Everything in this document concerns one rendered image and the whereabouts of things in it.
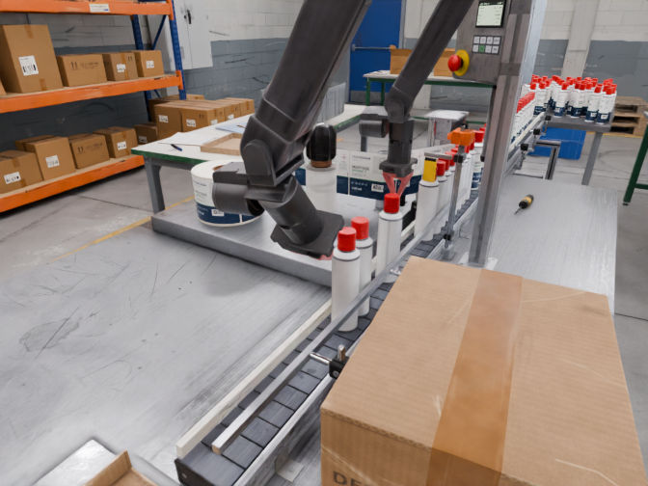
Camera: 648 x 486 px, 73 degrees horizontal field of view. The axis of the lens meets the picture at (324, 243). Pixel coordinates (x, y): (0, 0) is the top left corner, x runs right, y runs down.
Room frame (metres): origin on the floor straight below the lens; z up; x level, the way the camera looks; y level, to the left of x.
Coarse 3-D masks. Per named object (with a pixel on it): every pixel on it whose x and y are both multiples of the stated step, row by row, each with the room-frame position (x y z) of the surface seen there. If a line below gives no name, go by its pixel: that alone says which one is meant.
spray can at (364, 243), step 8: (360, 216) 0.76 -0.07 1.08; (352, 224) 0.74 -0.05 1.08; (360, 224) 0.73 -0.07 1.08; (368, 224) 0.74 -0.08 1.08; (360, 232) 0.73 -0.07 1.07; (360, 240) 0.73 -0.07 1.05; (368, 240) 0.74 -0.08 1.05; (360, 248) 0.72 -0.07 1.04; (368, 248) 0.73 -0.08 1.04; (368, 256) 0.73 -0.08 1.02; (360, 264) 0.72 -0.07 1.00; (368, 264) 0.73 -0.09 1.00; (360, 272) 0.72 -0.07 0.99; (368, 272) 0.73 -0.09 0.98; (360, 280) 0.72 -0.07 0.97; (368, 280) 0.73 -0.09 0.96; (360, 288) 0.72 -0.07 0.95; (368, 304) 0.74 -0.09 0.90; (360, 312) 0.72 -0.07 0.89
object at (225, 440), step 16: (464, 192) 1.24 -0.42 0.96; (448, 208) 1.11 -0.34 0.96; (432, 224) 1.00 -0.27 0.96; (416, 240) 0.91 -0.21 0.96; (400, 256) 0.83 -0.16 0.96; (384, 272) 0.76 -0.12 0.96; (368, 288) 0.70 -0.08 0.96; (352, 304) 0.65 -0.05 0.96; (336, 320) 0.60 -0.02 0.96; (320, 336) 0.56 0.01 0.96; (304, 352) 0.52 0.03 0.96; (288, 368) 0.49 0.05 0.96; (272, 384) 0.46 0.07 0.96; (256, 400) 0.43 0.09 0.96; (240, 416) 0.40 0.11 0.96; (256, 416) 0.41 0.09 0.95; (224, 432) 0.38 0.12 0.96; (240, 432) 0.39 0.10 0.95; (224, 448) 0.36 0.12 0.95
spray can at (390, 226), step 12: (384, 204) 0.87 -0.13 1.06; (396, 204) 0.86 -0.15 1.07; (384, 216) 0.86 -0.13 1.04; (396, 216) 0.86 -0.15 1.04; (384, 228) 0.85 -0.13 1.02; (396, 228) 0.85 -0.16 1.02; (384, 240) 0.85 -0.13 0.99; (396, 240) 0.85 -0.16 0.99; (384, 252) 0.85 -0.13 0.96; (396, 252) 0.85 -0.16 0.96; (384, 264) 0.85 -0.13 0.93; (396, 276) 0.86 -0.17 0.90
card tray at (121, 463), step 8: (120, 456) 0.41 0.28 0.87; (128, 456) 0.42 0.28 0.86; (112, 464) 0.40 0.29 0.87; (120, 464) 0.41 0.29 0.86; (128, 464) 0.42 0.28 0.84; (104, 472) 0.39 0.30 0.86; (112, 472) 0.40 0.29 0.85; (120, 472) 0.41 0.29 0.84; (128, 472) 0.42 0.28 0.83; (136, 472) 0.42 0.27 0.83; (88, 480) 0.38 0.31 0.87; (96, 480) 0.38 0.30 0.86; (104, 480) 0.39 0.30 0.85; (112, 480) 0.40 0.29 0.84; (120, 480) 0.40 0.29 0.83; (128, 480) 0.40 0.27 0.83; (136, 480) 0.40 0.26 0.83; (144, 480) 0.40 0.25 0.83
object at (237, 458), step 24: (456, 216) 1.25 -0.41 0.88; (408, 240) 1.08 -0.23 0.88; (432, 240) 1.08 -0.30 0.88; (384, 288) 0.83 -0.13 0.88; (312, 336) 0.67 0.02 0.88; (336, 336) 0.67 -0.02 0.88; (360, 336) 0.68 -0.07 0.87; (288, 360) 0.60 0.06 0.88; (312, 360) 0.60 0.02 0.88; (264, 384) 0.54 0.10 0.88; (288, 384) 0.54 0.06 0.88; (312, 384) 0.54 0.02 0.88; (240, 408) 0.49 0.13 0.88; (264, 408) 0.49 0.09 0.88; (288, 408) 0.49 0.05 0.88; (216, 432) 0.45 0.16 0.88; (264, 432) 0.45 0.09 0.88; (192, 456) 0.41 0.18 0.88; (216, 456) 0.41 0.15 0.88; (240, 456) 0.41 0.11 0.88; (216, 480) 0.37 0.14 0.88
